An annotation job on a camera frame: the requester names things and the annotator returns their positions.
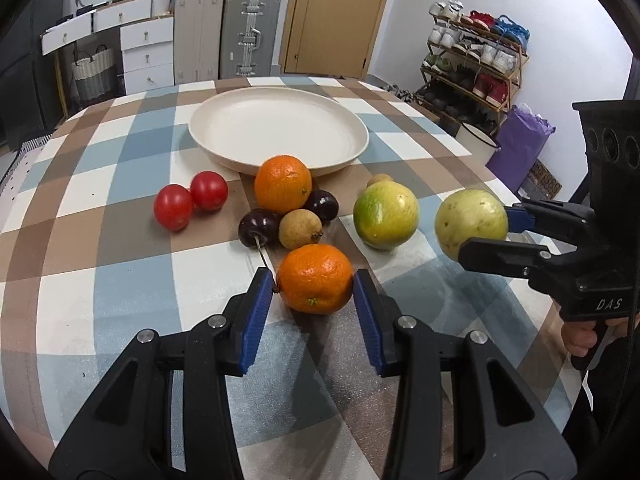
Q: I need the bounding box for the right hand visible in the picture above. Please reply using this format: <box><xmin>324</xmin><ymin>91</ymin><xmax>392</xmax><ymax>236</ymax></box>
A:
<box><xmin>561</xmin><ymin>318</ymin><xmax>628</xmax><ymax>358</ymax></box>

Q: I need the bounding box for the white drawer desk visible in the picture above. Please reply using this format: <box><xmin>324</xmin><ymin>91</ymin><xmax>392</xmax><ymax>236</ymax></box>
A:
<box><xmin>40</xmin><ymin>0</ymin><xmax>175</xmax><ymax>94</ymax></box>

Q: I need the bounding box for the red tomato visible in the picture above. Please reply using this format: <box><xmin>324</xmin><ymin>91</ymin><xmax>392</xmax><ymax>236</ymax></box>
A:
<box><xmin>190</xmin><ymin>171</ymin><xmax>229</xmax><ymax>211</ymax></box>
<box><xmin>153</xmin><ymin>184</ymin><xmax>194</xmax><ymax>232</ymax></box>

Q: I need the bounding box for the white enamel bucket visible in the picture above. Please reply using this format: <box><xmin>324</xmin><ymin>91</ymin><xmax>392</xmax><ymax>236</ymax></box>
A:
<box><xmin>456</xmin><ymin>122</ymin><xmax>501</xmax><ymax>166</ymax></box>

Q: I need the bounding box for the orange mandarin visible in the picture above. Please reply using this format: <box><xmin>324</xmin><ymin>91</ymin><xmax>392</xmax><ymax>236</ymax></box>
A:
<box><xmin>254</xmin><ymin>155</ymin><xmax>312</xmax><ymax>216</ymax></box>
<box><xmin>277</xmin><ymin>244</ymin><xmax>352</xmax><ymax>315</ymax></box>

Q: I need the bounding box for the beige suitcase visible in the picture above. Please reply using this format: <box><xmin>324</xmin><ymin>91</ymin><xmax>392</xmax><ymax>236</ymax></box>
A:
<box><xmin>174</xmin><ymin>0</ymin><xmax>224</xmax><ymax>84</ymax></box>

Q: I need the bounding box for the purple bag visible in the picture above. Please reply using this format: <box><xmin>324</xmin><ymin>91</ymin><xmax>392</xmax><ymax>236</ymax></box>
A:
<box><xmin>487</xmin><ymin>103</ymin><xmax>555</xmax><ymax>193</ymax></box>

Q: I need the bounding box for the small brown longan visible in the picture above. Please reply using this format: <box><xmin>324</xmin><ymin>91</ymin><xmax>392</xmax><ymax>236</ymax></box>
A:
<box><xmin>367</xmin><ymin>174</ymin><xmax>394</xmax><ymax>188</ymax></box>

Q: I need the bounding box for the silver aluminium suitcase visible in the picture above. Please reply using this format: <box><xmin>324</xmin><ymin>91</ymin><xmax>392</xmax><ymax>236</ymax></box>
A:
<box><xmin>219</xmin><ymin>0</ymin><xmax>281</xmax><ymax>79</ymax></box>

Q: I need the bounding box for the cream round plate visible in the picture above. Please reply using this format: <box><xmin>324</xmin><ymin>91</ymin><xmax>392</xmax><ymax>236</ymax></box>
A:
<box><xmin>188</xmin><ymin>87</ymin><xmax>370</xmax><ymax>177</ymax></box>

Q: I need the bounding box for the dark cherry with stem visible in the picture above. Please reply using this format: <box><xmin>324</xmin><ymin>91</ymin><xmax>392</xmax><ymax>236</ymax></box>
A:
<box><xmin>238</xmin><ymin>208</ymin><xmax>280</xmax><ymax>269</ymax></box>

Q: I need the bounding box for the dark cherry without stem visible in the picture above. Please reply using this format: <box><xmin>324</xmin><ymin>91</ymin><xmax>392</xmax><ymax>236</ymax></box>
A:
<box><xmin>303</xmin><ymin>188</ymin><xmax>340</xmax><ymax>226</ymax></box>

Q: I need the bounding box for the green yellow passion fruit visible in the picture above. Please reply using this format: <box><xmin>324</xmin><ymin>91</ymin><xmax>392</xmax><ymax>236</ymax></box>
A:
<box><xmin>354</xmin><ymin>181</ymin><xmax>420</xmax><ymax>250</ymax></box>

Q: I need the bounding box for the large brown longan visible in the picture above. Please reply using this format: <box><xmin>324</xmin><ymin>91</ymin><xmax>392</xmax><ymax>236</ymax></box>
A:
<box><xmin>279</xmin><ymin>209</ymin><xmax>323</xmax><ymax>250</ymax></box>

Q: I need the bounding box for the wooden shoe rack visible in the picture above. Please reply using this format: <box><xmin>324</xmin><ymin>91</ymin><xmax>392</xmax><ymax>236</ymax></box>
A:
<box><xmin>414</xmin><ymin>0</ymin><xmax>530</xmax><ymax>138</ymax></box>

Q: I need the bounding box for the woven laundry basket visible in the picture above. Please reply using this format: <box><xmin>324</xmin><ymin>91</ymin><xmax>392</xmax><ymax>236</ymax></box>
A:
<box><xmin>72</xmin><ymin>44</ymin><xmax>118</xmax><ymax>105</ymax></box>

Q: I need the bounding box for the wooden door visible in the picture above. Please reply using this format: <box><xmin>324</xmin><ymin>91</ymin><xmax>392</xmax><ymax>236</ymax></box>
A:
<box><xmin>279</xmin><ymin>0</ymin><xmax>387</xmax><ymax>79</ymax></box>

